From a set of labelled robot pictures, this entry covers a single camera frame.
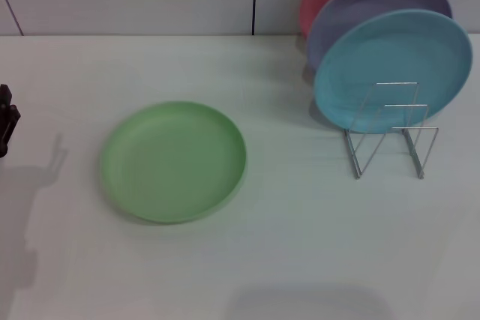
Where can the green plastic plate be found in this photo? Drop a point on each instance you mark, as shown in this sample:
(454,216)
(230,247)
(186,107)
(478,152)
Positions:
(172,162)

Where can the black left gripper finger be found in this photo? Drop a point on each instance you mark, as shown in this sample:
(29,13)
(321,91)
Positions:
(4,96)
(9,129)

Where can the purple plastic plate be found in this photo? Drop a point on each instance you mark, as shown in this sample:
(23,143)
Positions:
(375,1)

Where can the light blue plastic plate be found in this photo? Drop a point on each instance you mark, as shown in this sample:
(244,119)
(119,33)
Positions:
(393,54)

